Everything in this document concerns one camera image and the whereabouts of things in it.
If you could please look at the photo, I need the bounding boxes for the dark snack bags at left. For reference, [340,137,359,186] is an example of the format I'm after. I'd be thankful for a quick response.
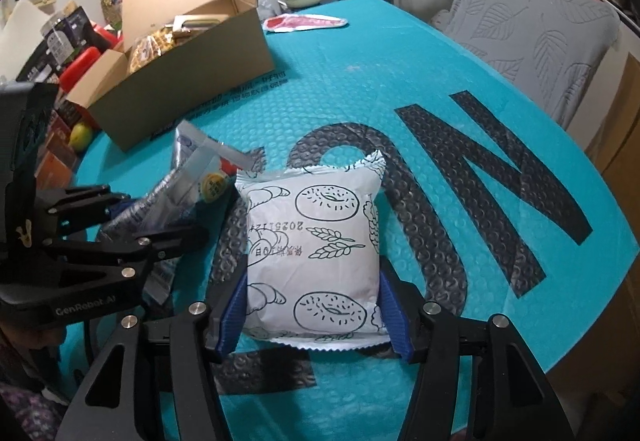
[30,66,86,186]

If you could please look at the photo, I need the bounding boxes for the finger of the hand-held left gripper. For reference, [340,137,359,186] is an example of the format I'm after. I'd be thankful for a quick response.
[50,223,211,291]
[35,183,133,232]

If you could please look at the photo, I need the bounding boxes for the red gift packet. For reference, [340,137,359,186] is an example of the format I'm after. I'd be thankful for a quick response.
[92,23,123,54]

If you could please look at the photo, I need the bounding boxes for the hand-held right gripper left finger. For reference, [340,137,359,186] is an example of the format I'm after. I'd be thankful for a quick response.
[57,266,251,441]

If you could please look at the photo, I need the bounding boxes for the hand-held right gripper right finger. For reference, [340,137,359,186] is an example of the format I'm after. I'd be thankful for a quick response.
[377,266,571,441]

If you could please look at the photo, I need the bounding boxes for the large brown cardboard box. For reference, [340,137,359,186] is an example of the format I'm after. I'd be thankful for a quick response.
[582,51,640,242]

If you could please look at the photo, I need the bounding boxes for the grey covered chair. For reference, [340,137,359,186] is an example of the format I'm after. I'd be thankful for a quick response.
[432,0,622,132]

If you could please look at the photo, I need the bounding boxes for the silver foil snack packet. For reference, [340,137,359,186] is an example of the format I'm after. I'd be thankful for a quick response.
[97,118,253,307]

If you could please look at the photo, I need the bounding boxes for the yellow lemon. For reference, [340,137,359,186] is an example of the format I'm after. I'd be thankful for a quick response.
[69,123,95,149]

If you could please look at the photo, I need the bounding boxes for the purple patterned clothing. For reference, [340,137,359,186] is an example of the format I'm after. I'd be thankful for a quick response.
[0,321,91,441]

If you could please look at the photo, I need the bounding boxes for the teal bubble mat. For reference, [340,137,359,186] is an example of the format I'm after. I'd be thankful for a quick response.
[75,0,640,441]

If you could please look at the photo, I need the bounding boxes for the black tea packet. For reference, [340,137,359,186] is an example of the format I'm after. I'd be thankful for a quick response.
[42,6,101,72]

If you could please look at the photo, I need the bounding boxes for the red bottle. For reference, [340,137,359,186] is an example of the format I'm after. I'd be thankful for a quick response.
[59,47,103,89]

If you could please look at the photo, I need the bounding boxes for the white doodle-print bread packet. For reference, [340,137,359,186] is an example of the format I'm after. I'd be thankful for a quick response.
[235,148,391,352]

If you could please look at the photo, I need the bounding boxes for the pink flat packet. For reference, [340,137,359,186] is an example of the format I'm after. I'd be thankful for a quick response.
[262,13,349,34]

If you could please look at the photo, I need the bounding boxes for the round waffle packet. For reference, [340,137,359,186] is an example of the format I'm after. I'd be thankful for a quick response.
[125,26,176,74]

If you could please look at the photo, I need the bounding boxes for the white paper bag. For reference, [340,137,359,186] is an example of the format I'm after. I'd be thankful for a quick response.
[0,0,56,82]

